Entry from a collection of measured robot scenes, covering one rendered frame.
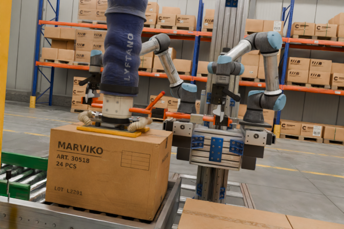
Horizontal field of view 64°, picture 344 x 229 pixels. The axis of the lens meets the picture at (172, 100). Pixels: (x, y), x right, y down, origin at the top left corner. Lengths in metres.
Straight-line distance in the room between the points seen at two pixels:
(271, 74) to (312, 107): 8.63
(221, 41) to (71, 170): 1.44
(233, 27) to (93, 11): 7.87
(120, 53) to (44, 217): 0.89
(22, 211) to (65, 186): 0.22
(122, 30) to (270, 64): 0.97
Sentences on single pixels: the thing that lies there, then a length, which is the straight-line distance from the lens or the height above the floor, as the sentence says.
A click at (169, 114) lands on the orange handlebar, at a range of 1.52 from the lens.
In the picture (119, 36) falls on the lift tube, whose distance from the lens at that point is 1.53.
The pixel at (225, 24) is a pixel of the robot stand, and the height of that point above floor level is 1.76.
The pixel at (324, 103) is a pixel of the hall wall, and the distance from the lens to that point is 10.64.
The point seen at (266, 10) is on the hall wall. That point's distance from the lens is 10.48.
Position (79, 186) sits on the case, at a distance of 1.58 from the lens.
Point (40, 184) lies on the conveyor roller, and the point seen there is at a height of 0.54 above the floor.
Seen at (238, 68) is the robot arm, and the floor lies 1.37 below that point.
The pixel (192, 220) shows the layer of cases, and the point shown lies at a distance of 1.58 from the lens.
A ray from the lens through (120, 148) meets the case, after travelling 1.44.
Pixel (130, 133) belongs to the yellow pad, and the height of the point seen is 0.97.
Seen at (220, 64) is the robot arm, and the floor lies 1.38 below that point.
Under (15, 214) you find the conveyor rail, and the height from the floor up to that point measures 0.54.
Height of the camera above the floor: 1.24
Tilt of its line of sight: 3 degrees down
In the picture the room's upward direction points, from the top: 6 degrees clockwise
